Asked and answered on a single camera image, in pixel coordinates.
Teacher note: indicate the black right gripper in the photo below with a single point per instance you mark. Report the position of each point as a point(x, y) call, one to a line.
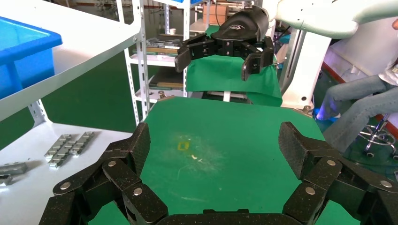
point(245, 28)

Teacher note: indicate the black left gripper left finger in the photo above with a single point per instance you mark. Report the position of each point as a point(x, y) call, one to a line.
point(124, 174)

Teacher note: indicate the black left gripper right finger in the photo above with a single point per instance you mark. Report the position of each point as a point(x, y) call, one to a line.
point(323, 174)

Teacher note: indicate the small silver metal link strip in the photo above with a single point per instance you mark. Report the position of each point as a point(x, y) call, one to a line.
point(81, 143)
point(57, 146)
point(60, 157)

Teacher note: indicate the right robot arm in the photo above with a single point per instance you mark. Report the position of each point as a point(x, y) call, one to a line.
point(311, 15)

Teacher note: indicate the grey metal parts pile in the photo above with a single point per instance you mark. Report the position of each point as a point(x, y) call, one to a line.
point(161, 49)

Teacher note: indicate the green draped cloth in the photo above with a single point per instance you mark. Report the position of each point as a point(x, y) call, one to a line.
point(217, 77)

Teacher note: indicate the cardboard box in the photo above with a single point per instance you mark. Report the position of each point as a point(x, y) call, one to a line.
point(214, 14)

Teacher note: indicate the small white cup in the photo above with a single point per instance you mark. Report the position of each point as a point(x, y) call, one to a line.
point(173, 31)

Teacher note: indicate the chrome swivel stool base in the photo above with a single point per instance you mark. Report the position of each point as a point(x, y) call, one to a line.
point(377, 136)

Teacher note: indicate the silver binder clip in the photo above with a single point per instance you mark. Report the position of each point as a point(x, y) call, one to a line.
point(307, 109)
point(161, 94)

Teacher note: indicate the green table cloth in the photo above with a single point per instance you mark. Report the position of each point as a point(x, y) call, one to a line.
point(217, 124)

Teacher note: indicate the white storage rack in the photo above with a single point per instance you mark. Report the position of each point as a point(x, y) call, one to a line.
point(155, 60)

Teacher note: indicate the white robot torso column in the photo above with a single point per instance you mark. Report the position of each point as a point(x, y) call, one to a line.
point(304, 68)

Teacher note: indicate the seated person in jeans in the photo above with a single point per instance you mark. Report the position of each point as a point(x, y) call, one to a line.
point(357, 93)

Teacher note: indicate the plain white shelf board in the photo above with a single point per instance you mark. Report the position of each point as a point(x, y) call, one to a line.
point(31, 192)

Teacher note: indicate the blue plastic bin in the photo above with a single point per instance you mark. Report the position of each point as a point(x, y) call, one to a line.
point(25, 62)

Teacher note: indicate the perforated white shelf post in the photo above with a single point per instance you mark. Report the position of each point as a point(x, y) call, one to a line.
point(37, 113)
point(143, 77)

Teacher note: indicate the silver metal rail piece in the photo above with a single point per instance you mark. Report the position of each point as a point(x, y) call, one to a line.
point(14, 168)

